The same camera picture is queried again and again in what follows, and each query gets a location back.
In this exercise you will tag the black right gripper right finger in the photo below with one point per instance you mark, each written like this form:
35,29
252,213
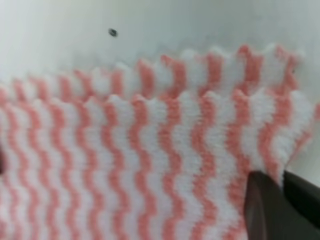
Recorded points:
303,196

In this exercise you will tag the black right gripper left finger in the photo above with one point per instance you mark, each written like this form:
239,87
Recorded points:
270,216

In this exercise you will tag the pink white striped towel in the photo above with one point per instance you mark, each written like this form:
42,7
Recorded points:
158,151

